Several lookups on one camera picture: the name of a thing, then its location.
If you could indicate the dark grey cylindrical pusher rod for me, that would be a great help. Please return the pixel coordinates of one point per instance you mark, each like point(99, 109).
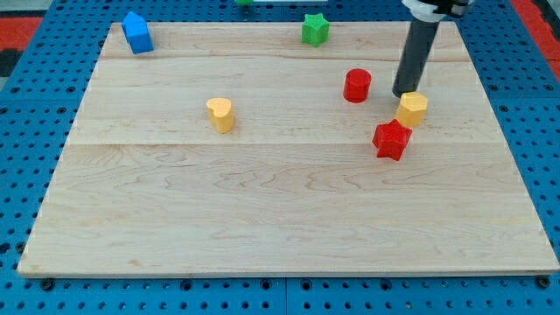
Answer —
point(415, 53)

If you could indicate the red star block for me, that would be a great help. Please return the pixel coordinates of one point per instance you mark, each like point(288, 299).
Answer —
point(391, 139)

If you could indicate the yellow heart block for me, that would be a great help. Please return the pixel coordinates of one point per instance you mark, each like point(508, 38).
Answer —
point(221, 114)

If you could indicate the red cylinder block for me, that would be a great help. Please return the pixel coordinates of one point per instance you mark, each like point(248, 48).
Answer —
point(357, 84)

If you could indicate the green block at top edge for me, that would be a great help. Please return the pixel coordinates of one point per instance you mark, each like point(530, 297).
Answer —
point(244, 2)

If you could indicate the blue house-shaped block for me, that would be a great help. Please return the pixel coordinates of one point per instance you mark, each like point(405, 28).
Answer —
point(137, 34)

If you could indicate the white black robot end mount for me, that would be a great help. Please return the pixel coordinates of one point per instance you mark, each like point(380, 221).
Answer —
point(432, 11)

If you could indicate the yellow hexagon block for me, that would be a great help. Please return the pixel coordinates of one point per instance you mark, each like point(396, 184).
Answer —
point(412, 109)

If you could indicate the green star block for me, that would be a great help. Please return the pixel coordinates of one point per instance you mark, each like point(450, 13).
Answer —
point(315, 29)

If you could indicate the light wooden board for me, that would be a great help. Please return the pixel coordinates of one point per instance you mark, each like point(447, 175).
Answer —
point(147, 187)

